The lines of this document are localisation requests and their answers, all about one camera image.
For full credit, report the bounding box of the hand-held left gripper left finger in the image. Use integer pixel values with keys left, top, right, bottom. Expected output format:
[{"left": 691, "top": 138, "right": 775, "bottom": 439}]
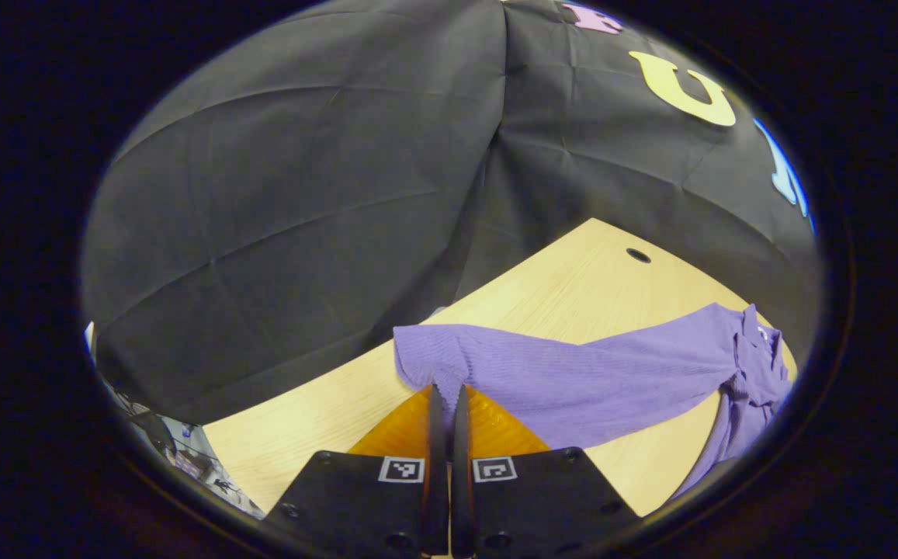
[{"left": 258, "top": 384, "right": 449, "bottom": 558}]

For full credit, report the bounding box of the grey patterned sheet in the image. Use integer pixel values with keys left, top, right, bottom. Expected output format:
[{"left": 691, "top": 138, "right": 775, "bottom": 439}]
[{"left": 85, "top": 320, "right": 267, "bottom": 519}]

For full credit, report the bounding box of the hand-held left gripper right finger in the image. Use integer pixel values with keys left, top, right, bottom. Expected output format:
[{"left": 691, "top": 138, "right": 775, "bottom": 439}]
[{"left": 451, "top": 384, "right": 640, "bottom": 558}]

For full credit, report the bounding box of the purple knit shirt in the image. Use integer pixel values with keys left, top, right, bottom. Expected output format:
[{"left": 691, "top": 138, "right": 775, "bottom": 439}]
[{"left": 393, "top": 303, "right": 795, "bottom": 502}]

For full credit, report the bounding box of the black backdrop cloth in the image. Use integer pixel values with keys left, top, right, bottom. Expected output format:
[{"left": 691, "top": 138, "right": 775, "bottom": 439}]
[{"left": 80, "top": 0, "right": 820, "bottom": 426}]

